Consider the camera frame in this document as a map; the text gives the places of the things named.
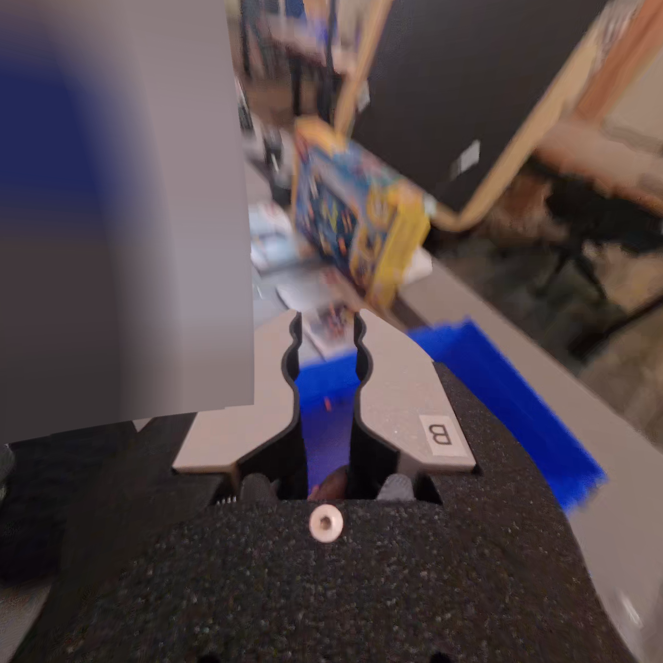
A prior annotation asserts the blue plastic bin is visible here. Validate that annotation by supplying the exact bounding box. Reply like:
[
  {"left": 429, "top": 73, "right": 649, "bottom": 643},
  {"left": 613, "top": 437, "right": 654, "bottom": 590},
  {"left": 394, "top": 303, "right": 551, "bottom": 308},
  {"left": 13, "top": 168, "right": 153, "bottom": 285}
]
[{"left": 295, "top": 320, "right": 607, "bottom": 513}]

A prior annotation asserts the wooden top office desk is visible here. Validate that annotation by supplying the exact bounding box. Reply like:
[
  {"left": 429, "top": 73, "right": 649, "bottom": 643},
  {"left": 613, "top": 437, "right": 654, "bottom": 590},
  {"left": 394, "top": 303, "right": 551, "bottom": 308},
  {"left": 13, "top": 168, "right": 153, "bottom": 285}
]
[{"left": 534, "top": 119, "right": 663, "bottom": 208}]

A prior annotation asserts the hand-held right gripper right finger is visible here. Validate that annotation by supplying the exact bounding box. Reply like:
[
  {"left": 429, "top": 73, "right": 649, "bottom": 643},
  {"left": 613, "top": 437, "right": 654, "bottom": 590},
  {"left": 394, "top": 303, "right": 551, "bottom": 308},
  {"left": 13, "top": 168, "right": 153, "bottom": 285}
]
[{"left": 355, "top": 309, "right": 477, "bottom": 475}]

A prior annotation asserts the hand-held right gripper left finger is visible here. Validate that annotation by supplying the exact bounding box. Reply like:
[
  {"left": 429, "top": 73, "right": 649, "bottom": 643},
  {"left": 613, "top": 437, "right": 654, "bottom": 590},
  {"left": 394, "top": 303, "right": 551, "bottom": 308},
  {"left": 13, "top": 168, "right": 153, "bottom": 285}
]
[{"left": 172, "top": 311, "right": 303, "bottom": 475}]

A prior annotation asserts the yellow blue toy brick box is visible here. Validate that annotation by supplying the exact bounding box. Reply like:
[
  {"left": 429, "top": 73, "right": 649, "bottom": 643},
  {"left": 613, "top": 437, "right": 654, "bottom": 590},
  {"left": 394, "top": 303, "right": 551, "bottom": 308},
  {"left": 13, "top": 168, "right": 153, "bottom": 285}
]
[{"left": 292, "top": 116, "right": 433, "bottom": 311}]

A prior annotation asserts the large black backdrop board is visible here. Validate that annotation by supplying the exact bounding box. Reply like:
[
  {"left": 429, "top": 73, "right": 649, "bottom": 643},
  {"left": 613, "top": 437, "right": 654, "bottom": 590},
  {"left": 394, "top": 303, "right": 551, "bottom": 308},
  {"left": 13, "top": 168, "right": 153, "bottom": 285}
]
[{"left": 352, "top": 0, "right": 607, "bottom": 208}]

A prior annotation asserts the black office chair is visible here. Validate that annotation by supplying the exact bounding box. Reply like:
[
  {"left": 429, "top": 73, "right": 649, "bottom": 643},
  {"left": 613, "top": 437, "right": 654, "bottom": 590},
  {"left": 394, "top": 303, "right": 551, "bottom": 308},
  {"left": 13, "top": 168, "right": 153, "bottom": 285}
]
[{"left": 534, "top": 173, "right": 663, "bottom": 353}]

